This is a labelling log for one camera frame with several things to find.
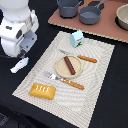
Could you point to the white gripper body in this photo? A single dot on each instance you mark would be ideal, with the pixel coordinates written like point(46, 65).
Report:
point(17, 31)

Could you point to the white toy fish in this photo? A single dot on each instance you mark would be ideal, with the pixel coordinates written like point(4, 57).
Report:
point(22, 63)

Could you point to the brown sausage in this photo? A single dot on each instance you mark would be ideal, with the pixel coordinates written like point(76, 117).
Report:
point(69, 65)

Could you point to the grey two-handled pot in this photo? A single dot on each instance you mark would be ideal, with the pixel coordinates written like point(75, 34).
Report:
point(68, 8)

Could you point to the small milk carton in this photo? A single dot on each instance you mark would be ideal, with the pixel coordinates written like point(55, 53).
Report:
point(76, 38)

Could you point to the yellow bread loaf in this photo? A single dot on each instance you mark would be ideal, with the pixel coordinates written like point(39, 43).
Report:
point(43, 91)

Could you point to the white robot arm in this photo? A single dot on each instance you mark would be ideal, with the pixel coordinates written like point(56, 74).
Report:
point(15, 5)

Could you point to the round wooden plate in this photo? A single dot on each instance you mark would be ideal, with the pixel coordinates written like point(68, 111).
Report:
point(62, 69)

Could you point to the striped beige placemat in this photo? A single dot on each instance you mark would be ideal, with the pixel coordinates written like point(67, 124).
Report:
point(70, 104)

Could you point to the pink stove board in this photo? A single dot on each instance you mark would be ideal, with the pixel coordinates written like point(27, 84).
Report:
point(106, 27)

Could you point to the beige bowl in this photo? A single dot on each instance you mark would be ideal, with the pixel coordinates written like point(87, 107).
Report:
point(122, 14)

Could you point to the fork with wooden handle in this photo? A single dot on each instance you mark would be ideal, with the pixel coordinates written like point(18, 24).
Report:
point(66, 81)

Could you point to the knife with wooden handle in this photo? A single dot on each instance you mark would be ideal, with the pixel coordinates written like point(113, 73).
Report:
point(79, 56)

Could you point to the grey saucepan with handle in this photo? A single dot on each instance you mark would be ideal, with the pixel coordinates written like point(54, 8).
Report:
point(90, 15)

